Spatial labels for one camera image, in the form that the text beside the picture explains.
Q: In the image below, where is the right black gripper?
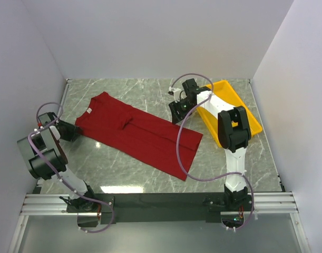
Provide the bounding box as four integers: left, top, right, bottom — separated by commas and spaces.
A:
169, 98, 197, 125

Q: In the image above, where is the red t shirt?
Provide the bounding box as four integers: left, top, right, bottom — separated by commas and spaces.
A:
75, 92, 202, 181

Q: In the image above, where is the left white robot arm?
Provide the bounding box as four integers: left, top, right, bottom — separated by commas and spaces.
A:
17, 112, 99, 212

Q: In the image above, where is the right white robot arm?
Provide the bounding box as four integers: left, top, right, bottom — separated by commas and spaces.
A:
168, 79, 251, 210

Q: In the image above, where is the yellow plastic tray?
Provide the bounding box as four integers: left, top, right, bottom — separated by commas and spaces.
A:
197, 80, 262, 147

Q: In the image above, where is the black base crossbar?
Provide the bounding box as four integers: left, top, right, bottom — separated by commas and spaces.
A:
65, 192, 255, 225

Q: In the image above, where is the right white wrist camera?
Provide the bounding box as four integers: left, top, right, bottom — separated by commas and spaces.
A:
168, 86, 182, 102

